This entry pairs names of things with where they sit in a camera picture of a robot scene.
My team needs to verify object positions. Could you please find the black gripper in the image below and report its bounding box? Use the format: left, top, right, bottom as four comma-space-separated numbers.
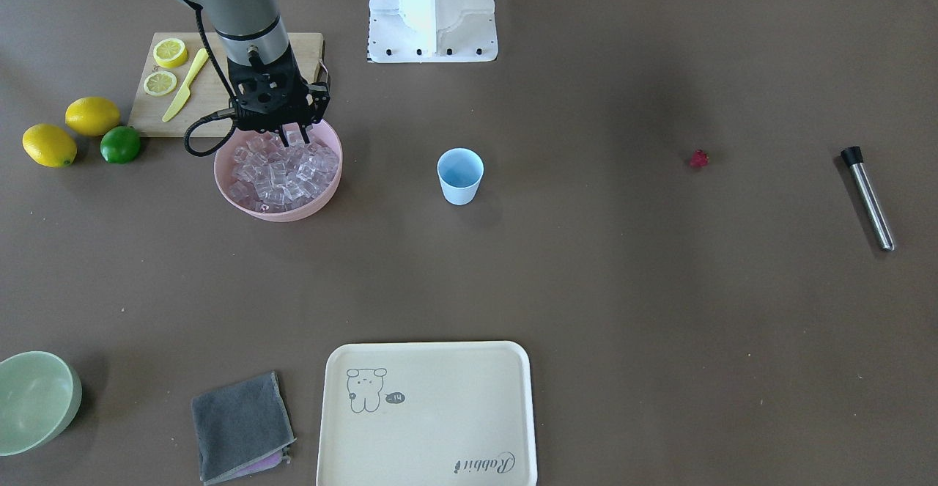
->
226, 55, 330, 148

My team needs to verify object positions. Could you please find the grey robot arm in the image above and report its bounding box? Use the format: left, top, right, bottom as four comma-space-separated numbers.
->
178, 0, 330, 144

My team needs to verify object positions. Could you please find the clear ice cubes pile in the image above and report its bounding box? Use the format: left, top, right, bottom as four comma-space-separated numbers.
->
229, 130, 341, 213

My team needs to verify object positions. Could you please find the light blue plastic cup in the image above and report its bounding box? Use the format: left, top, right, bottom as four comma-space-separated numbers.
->
436, 147, 484, 206

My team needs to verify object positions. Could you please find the pink bowl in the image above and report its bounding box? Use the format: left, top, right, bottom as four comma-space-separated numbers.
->
214, 117, 344, 223

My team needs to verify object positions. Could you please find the yellow plastic knife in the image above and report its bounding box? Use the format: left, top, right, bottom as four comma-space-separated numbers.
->
161, 48, 209, 123

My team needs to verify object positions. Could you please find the wooden cutting board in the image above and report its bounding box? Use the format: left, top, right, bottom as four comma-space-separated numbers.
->
126, 32, 325, 146

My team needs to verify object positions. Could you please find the green lime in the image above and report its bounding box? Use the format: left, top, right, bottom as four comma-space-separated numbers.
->
100, 126, 143, 164

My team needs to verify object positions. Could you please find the yellow lemon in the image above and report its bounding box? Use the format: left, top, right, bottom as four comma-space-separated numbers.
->
64, 96, 121, 136
21, 123, 78, 168

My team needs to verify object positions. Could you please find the grey folded cloth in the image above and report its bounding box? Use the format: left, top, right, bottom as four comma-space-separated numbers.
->
191, 370, 296, 485

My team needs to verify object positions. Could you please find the cream rabbit tray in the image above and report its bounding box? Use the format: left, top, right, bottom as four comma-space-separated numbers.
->
316, 340, 539, 485

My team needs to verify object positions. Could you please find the light green bowl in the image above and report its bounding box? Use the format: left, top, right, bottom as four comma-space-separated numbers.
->
1, 351, 83, 457

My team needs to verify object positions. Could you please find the red strawberry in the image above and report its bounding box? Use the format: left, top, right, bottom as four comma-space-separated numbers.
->
689, 150, 710, 169

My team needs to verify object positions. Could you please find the steel muddler black tip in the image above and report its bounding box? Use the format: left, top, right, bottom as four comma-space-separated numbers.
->
841, 146, 897, 252

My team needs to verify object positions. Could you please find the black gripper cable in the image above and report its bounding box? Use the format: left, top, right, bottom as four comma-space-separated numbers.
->
167, 0, 243, 158

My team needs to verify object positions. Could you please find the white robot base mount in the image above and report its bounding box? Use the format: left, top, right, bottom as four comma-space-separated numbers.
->
366, 0, 499, 63

